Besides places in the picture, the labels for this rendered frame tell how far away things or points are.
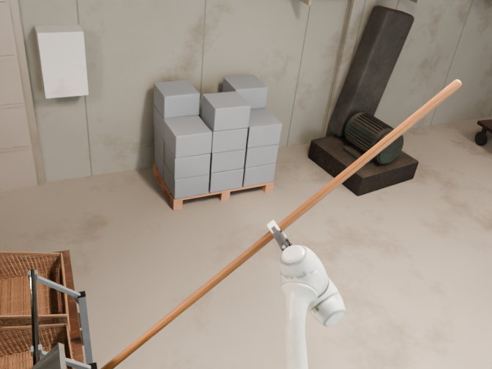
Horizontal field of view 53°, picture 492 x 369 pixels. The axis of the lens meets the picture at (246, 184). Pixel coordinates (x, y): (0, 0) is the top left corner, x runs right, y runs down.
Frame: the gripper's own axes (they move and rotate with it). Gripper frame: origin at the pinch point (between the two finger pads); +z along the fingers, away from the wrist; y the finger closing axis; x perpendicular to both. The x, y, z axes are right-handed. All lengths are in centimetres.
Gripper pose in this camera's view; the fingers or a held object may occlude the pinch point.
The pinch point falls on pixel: (277, 230)
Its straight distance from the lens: 175.2
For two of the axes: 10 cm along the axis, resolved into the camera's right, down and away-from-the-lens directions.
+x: 7.6, -6.4, -0.9
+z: -3.6, -5.4, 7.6
